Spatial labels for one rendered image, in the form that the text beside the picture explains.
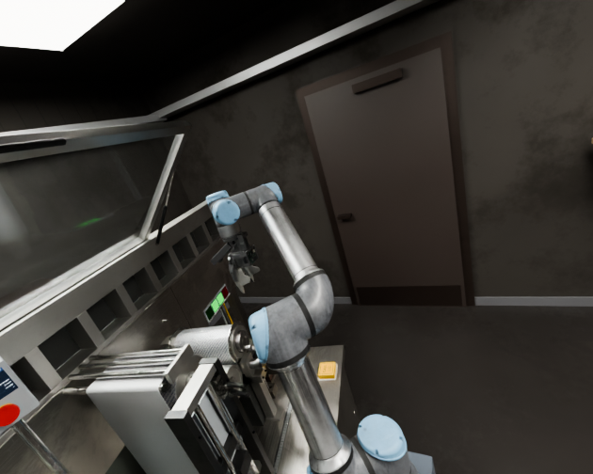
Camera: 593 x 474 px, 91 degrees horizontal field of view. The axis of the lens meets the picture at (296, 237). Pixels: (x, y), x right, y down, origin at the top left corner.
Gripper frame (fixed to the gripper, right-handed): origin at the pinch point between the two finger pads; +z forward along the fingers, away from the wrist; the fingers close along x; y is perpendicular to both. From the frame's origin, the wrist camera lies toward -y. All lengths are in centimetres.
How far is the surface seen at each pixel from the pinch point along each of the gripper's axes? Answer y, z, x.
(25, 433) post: -4, -11, -66
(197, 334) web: -20.1, 11.6, -11.7
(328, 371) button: 16, 50, 9
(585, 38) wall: 171, -51, 154
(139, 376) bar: -11.0, 1.2, -42.0
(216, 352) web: -11.2, 16.8, -15.5
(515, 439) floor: 91, 142, 53
